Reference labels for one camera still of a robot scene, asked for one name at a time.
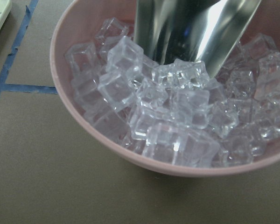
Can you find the metal ice scoop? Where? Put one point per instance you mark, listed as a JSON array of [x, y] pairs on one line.
[[192, 30]]

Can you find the pile of clear ice cubes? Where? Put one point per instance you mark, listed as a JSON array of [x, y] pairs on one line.
[[177, 113]]

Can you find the pink bowl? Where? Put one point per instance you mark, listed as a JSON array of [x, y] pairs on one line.
[[79, 23]]

